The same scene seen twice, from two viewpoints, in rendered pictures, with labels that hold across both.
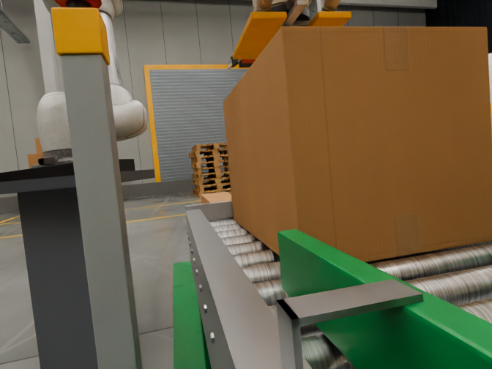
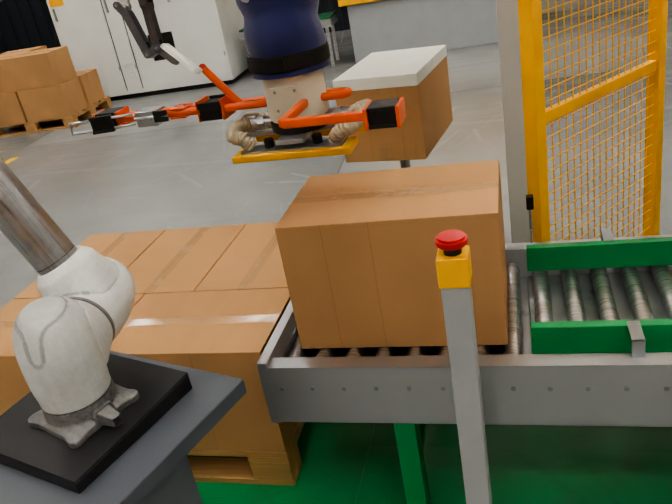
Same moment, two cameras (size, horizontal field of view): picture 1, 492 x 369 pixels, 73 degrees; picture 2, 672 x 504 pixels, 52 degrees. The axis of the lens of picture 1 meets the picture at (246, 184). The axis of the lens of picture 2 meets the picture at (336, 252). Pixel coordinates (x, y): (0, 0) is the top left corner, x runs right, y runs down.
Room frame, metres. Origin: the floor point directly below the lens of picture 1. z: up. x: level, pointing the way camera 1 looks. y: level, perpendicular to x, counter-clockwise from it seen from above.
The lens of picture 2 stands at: (0.13, 1.49, 1.66)
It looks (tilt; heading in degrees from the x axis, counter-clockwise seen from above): 25 degrees down; 299
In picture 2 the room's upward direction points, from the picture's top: 11 degrees counter-clockwise
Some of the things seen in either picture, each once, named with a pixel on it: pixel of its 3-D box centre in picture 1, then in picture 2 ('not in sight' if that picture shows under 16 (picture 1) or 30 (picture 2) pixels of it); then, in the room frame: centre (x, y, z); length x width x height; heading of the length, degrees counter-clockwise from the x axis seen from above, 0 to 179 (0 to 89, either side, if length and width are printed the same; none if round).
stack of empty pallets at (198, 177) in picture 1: (213, 169); not in sight; (8.94, 0.84, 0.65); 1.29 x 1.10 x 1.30; 16
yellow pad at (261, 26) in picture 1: (255, 34); (293, 144); (1.08, -0.07, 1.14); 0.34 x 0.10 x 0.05; 11
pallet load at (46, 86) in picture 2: not in sight; (41, 87); (7.43, -4.76, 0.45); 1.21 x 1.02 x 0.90; 16
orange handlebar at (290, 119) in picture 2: not in sight; (215, 117); (1.27, -0.01, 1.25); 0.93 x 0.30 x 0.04; 11
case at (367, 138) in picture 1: (322, 152); (400, 253); (0.87, -0.21, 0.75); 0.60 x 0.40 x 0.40; 12
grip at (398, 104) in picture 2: not in sight; (384, 113); (0.76, 0.04, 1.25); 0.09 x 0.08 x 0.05; 101
